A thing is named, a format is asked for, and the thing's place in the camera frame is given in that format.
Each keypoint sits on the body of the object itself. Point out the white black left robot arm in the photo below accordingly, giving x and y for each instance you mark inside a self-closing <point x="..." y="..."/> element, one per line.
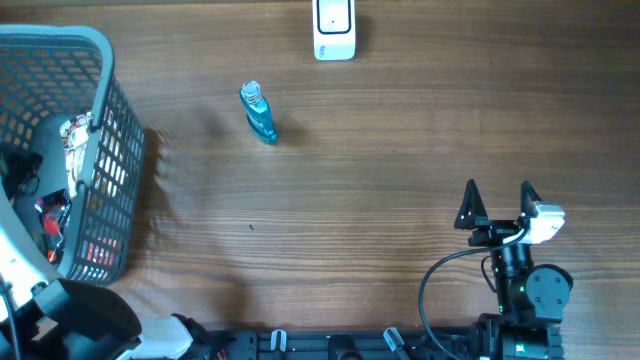
<point x="51" y="317"/>

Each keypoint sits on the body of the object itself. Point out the white barcode scanner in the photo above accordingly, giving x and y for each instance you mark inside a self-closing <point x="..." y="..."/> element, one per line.
<point x="334" y="29"/>

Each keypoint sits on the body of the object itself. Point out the white brown cookie bag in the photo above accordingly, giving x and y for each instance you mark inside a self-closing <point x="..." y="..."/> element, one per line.
<point x="74" y="134"/>

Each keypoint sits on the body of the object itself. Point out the grey plastic mesh basket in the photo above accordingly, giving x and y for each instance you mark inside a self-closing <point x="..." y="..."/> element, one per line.
<point x="50" y="74"/>

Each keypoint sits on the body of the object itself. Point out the blue mouthwash bottle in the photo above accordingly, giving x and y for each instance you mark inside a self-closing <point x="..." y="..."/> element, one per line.
<point x="259" y="114"/>

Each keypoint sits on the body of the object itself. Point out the black red snack wrapper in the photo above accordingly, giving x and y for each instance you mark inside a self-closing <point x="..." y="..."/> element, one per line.
<point x="54" y="211"/>

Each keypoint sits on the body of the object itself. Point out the black mounting rail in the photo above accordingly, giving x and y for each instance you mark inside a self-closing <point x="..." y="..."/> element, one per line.
<point x="446" y="343"/>

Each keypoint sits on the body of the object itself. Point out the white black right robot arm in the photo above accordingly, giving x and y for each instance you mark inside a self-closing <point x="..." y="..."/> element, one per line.
<point x="531" y="298"/>

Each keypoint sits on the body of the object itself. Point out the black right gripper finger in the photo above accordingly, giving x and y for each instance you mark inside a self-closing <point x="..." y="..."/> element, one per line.
<point x="529" y="200"/>
<point x="472" y="213"/>

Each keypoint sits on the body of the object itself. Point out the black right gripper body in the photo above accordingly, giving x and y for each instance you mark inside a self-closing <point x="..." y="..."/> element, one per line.
<point x="493" y="231"/>

